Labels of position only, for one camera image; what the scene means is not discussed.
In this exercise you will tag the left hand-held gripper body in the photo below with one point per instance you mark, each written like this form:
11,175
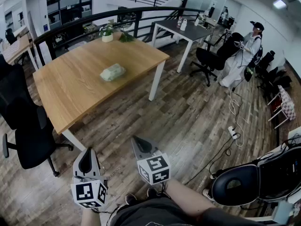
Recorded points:
88,193

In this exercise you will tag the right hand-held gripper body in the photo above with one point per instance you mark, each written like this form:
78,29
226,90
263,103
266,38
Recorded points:
154,169

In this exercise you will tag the pale green plastic box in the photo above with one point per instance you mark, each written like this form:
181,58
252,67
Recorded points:
113,72

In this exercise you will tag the person's left forearm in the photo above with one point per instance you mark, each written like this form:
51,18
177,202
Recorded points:
90,218

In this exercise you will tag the person's right forearm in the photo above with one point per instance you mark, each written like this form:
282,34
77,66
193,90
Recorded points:
185,196

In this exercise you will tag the person's dark shoe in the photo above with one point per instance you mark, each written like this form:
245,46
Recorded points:
152,192
130,199

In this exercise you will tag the person's dark t-shirt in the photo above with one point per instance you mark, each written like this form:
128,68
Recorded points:
160,213

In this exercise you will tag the white power strip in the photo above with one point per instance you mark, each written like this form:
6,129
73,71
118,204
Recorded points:
232,132

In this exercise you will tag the black mesh-back office chair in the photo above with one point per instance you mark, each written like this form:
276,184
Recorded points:
26,116

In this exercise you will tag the wooden table with white legs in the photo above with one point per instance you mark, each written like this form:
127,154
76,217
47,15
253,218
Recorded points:
77,79

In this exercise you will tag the black office chair with headrest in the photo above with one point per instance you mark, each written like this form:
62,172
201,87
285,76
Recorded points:
211,58

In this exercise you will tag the green leafy plant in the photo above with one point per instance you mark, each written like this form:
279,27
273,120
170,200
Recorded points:
127,37

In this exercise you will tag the grey table with white legs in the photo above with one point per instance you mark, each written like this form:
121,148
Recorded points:
185,30

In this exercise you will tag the flowering plant in white pot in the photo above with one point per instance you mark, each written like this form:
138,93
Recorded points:
107,33

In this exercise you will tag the white jug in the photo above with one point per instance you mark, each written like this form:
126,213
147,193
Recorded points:
183,25

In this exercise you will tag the checkered cloth stool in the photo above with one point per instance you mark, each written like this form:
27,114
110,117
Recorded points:
288,102

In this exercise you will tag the red-label bottle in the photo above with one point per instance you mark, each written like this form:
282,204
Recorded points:
179,21

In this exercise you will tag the light wooden side table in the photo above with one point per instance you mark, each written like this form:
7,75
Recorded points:
16,48

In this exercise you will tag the black curved metal railing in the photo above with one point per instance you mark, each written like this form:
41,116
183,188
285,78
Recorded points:
70,23

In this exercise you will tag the dark glass-front cabinet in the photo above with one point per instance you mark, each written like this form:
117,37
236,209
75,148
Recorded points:
68,3

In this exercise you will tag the ceiling light panel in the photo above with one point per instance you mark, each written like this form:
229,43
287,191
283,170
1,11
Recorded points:
279,3

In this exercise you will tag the blue wall sign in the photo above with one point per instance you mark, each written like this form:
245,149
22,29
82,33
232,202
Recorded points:
45,27

